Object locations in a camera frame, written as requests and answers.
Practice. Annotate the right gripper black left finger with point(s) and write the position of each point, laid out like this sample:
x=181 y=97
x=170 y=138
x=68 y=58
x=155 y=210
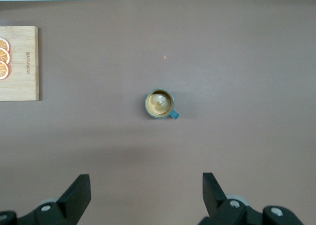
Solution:
x=74 y=197

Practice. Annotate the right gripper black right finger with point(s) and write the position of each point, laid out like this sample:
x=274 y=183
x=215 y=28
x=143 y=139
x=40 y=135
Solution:
x=213 y=197

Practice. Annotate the teal ceramic mug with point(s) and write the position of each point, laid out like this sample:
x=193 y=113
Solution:
x=159 y=103

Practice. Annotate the bamboo cutting board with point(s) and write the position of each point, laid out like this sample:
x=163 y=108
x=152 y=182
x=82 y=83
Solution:
x=22 y=86

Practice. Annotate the orange slice toy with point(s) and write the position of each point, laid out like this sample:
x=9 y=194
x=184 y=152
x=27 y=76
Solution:
x=3 y=70
x=4 y=43
x=3 y=55

